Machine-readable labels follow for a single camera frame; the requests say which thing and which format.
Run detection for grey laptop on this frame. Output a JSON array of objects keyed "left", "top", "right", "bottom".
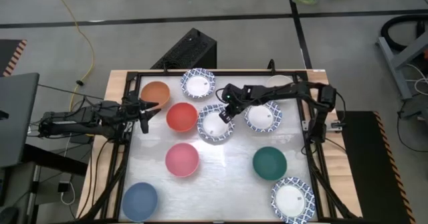
[{"left": 0, "top": 72, "right": 40, "bottom": 169}]

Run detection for power adapter with white cable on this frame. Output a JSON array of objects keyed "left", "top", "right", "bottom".
[{"left": 57, "top": 180, "right": 76, "bottom": 206}]

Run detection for grey metal stand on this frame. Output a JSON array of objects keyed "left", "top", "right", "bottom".
[{"left": 376, "top": 29, "right": 428, "bottom": 120}]

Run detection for pink bowl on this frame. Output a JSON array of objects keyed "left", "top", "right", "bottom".
[{"left": 165, "top": 142, "right": 201, "bottom": 178}]

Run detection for orange bowl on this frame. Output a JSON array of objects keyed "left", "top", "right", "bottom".
[{"left": 140, "top": 81, "right": 171, "bottom": 110}]

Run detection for green bowl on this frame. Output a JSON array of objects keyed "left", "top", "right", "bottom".
[{"left": 252, "top": 146, "right": 288, "bottom": 181}]

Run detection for black computer tower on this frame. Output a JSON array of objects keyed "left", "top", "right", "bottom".
[{"left": 150, "top": 27, "right": 217, "bottom": 70}]

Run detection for black mat hazard-striped edge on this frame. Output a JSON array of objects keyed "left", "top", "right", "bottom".
[
  {"left": 0, "top": 39, "right": 27, "bottom": 78},
  {"left": 336, "top": 110, "right": 417, "bottom": 224}
]

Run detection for blue patterned white bowl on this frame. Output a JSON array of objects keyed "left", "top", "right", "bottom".
[
  {"left": 270, "top": 177, "right": 317, "bottom": 224},
  {"left": 197, "top": 104, "right": 235, "bottom": 143},
  {"left": 180, "top": 68, "right": 217, "bottom": 100},
  {"left": 243, "top": 100, "right": 284, "bottom": 133}
]

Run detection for red bowl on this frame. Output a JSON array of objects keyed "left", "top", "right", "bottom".
[{"left": 166, "top": 102, "right": 199, "bottom": 133}]

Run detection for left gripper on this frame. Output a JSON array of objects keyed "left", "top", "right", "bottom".
[{"left": 120, "top": 95, "right": 162, "bottom": 134}]

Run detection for black aluminium table frame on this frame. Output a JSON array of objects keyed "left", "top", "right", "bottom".
[{"left": 76, "top": 68, "right": 360, "bottom": 224}]

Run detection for yellow floor cable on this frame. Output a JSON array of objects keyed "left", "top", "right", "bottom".
[{"left": 47, "top": 0, "right": 96, "bottom": 118}]

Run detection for black hose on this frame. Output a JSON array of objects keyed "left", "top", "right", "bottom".
[{"left": 380, "top": 14, "right": 428, "bottom": 53}]

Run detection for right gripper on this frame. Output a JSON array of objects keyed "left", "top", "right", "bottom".
[{"left": 219, "top": 82, "right": 251, "bottom": 124}]

